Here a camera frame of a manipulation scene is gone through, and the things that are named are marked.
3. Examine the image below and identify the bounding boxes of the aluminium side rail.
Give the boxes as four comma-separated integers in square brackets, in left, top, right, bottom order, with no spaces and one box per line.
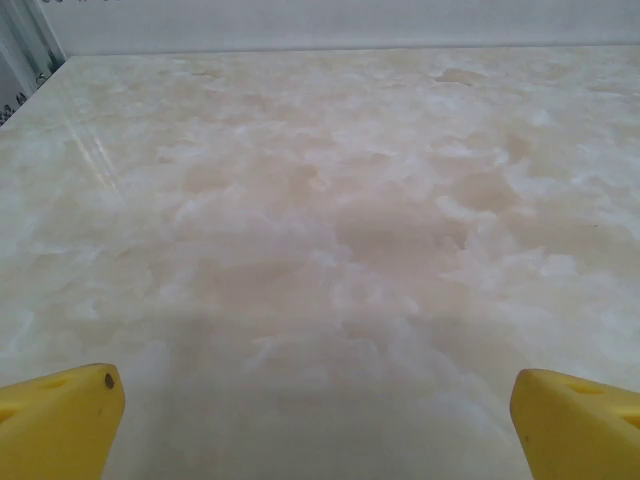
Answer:
[0,0,69,129]

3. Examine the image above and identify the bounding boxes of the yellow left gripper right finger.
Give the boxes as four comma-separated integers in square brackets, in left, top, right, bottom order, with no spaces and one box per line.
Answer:
[509,368,640,480]

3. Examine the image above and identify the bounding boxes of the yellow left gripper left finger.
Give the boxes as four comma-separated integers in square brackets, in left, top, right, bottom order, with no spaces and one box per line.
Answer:
[0,363,126,480]

